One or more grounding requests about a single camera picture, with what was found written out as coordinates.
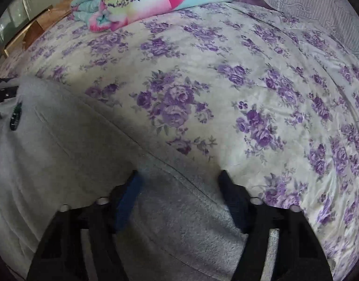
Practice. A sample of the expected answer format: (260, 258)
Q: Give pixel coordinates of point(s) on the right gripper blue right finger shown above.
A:
(280, 245)

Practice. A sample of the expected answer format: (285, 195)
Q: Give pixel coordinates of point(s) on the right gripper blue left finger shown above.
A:
(79, 244)

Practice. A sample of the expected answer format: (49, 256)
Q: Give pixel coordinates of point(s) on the grey fleece pants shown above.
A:
(57, 148)

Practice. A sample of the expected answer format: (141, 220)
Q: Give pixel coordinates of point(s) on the purple floral bedsheet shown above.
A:
(281, 88)

